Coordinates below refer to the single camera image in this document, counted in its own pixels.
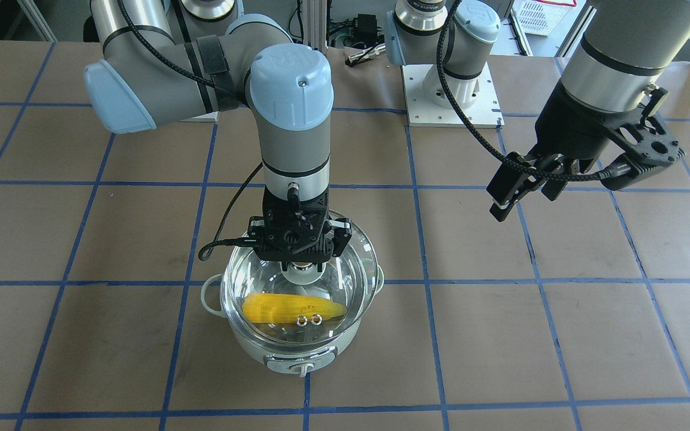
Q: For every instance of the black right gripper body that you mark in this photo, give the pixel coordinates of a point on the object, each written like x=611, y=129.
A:
x=341, y=231

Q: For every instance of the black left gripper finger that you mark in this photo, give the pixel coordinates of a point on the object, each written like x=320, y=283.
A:
x=509, y=186
x=557, y=165

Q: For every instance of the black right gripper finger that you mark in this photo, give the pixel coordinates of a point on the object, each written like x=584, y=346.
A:
x=342, y=233

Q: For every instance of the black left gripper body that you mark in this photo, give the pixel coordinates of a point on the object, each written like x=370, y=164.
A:
x=568, y=132

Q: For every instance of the glass pot lid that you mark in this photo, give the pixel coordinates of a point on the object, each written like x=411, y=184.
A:
x=352, y=279

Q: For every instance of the yellow corn cob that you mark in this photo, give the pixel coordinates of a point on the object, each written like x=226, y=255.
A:
x=275, y=308

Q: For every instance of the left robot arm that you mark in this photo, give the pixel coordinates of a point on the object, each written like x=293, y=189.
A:
x=623, y=50

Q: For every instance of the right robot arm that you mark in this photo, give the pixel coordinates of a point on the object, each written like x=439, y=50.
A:
x=148, y=79

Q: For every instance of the white plastic basket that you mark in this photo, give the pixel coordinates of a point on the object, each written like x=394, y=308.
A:
x=541, y=17

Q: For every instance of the black power adapter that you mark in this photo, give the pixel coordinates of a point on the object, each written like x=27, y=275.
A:
x=365, y=27

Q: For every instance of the aluminium frame post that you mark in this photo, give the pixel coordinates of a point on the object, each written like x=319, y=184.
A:
x=315, y=24

